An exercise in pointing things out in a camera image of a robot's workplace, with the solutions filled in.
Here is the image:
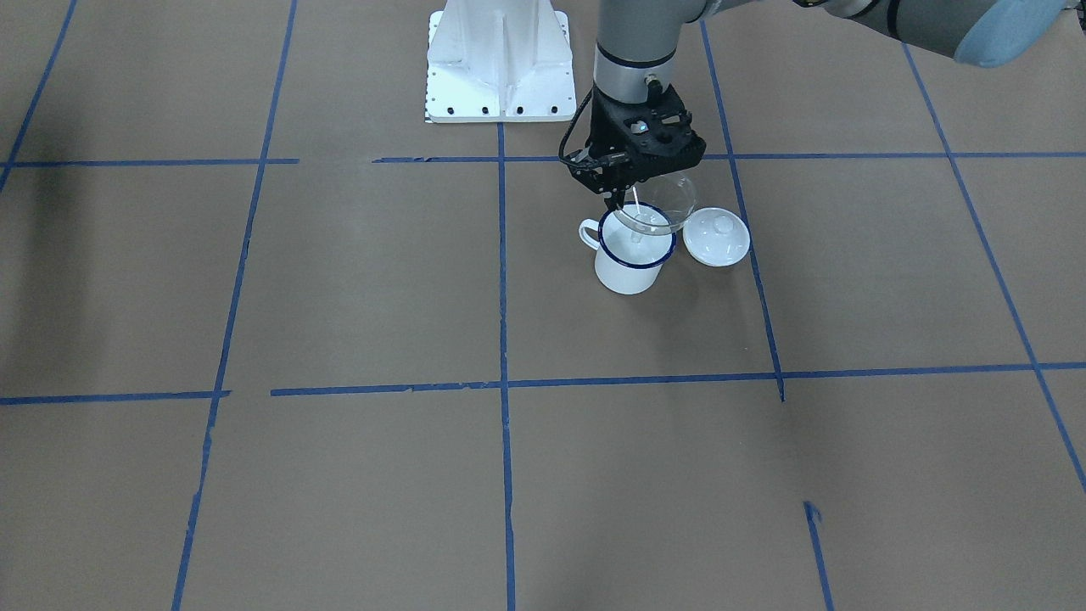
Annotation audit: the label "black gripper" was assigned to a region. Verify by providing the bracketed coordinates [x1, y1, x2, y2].
[566, 87, 707, 213]

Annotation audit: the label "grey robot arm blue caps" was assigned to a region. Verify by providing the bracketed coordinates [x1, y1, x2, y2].
[559, 1, 1064, 212]

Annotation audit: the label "white enamel mug blue rim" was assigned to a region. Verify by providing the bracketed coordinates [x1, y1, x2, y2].
[578, 211, 675, 294]

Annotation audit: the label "white ceramic lid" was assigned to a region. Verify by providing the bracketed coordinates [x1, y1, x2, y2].
[681, 206, 750, 267]

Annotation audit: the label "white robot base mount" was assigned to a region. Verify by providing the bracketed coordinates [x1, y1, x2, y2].
[424, 1, 577, 124]

